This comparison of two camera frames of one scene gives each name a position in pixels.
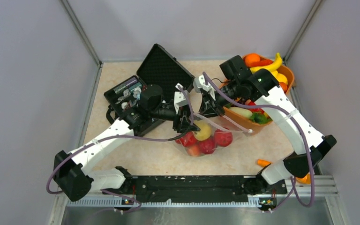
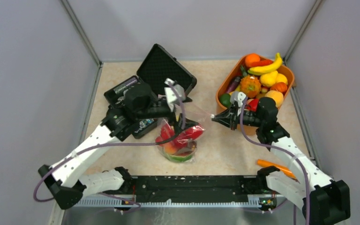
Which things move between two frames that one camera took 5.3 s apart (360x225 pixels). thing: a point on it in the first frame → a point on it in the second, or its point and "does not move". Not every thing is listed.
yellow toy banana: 272,67 does not move
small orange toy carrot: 262,63 does not move
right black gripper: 210,108 → 227,117
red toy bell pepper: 207,146 → 189,134
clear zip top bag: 215,132 → 180,145
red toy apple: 222,138 → 166,132
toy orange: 251,58 does not move
